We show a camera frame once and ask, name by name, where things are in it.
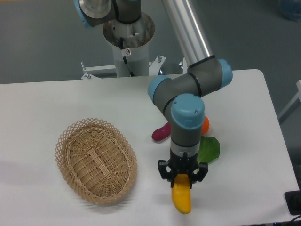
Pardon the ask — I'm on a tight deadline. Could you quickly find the white furniture leg right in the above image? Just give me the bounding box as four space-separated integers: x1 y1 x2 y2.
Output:
277 80 301 125

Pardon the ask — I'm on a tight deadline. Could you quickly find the woven wicker basket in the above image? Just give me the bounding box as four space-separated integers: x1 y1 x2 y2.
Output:
55 118 137 204

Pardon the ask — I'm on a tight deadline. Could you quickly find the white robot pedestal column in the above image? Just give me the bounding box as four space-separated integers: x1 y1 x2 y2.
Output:
103 12 155 77

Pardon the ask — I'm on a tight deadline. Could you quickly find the black device at table edge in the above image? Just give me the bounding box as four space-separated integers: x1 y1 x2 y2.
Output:
284 190 301 215

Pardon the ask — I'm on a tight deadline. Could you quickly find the purple sweet potato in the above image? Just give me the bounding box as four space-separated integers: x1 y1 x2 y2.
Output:
151 122 171 142

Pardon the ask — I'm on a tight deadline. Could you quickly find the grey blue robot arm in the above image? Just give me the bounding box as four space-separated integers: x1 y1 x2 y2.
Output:
74 0 233 186

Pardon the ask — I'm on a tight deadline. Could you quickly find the yellow mango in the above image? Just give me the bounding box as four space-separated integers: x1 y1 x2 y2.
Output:
172 174 191 214

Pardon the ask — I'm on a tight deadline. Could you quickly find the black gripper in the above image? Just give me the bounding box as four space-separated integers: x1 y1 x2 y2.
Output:
158 151 208 189

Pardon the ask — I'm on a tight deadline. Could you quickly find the white metal base frame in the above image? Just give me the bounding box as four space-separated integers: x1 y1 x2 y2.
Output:
80 55 189 80

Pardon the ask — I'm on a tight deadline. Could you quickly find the green bok choy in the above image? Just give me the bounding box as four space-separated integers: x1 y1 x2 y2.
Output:
197 136 221 164

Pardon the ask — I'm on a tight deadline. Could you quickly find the black cable on pedestal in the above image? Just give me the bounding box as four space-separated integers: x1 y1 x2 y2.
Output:
119 37 135 77

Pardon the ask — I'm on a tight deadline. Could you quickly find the orange fruit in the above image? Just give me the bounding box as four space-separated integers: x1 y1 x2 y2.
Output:
201 117 210 135

